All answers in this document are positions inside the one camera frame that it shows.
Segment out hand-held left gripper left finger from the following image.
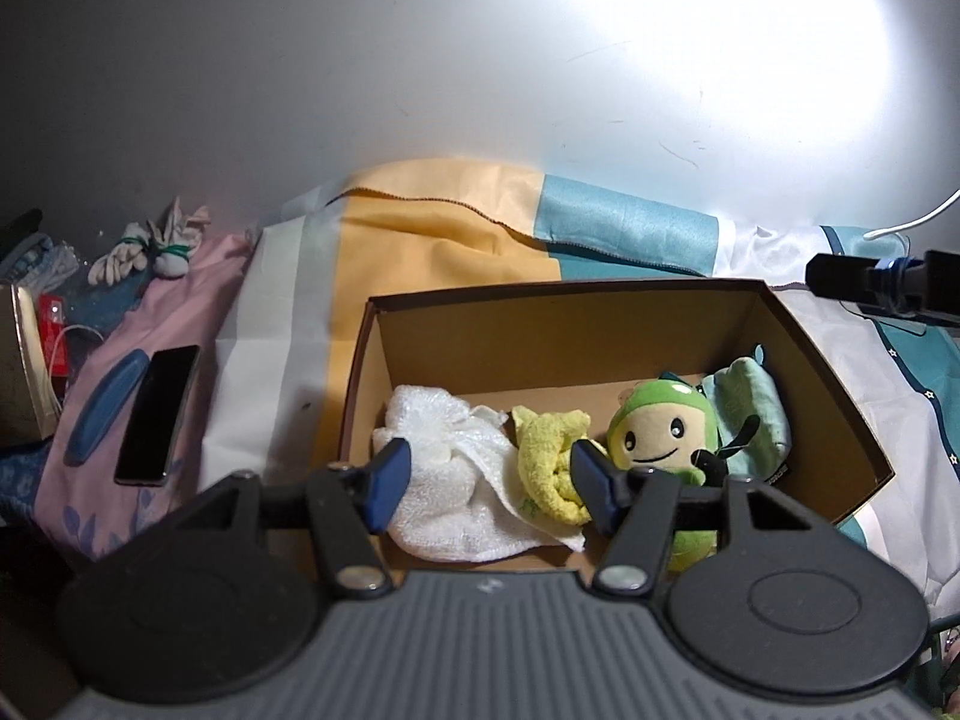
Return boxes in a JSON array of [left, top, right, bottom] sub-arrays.
[[191, 437, 413, 601]]

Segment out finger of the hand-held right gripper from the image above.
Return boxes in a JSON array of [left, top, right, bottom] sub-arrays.
[[806, 249, 960, 327]]

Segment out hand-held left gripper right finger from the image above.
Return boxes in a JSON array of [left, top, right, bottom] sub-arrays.
[[571, 441, 807, 595]]

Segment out yellow towel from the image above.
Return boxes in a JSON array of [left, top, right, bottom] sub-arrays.
[[511, 405, 601, 530]]

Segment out white towel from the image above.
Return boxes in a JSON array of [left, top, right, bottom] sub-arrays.
[[371, 384, 586, 563]]

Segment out green plush toy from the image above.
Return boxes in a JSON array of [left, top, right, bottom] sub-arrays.
[[606, 371, 732, 575]]

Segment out brown cardboard box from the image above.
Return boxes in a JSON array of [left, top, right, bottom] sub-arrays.
[[337, 277, 897, 590]]

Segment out pale green cloth pouch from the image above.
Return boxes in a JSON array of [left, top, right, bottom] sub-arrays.
[[701, 345, 792, 485]]

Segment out striped bed sheet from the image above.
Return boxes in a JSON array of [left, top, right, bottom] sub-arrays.
[[202, 157, 960, 616]]

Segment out black smartphone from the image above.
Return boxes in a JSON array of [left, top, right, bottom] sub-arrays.
[[114, 345, 202, 486]]

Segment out pink printed blanket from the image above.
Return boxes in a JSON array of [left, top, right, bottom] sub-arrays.
[[45, 232, 256, 563]]

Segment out blue oblong case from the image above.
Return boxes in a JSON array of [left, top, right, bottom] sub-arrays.
[[64, 349, 151, 466]]

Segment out white glove bundle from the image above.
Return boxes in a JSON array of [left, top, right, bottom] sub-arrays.
[[88, 221, 155, 286], [150, 199, 212, 280]]

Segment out red packet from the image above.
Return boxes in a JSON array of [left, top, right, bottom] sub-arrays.
[[37, 296, 70, 377]]

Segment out gold paper bag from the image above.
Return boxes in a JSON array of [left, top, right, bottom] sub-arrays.
[[0, 281, 62, 445]]

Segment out clear plastic bag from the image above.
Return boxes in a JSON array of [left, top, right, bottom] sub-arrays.
[[0, 236, 80, 290]]

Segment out white power cable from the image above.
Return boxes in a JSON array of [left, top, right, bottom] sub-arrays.
[[862, 195, 960, 241]]

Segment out thin white cable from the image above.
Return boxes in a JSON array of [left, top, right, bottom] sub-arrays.
[[46, 322, 102, 410]]

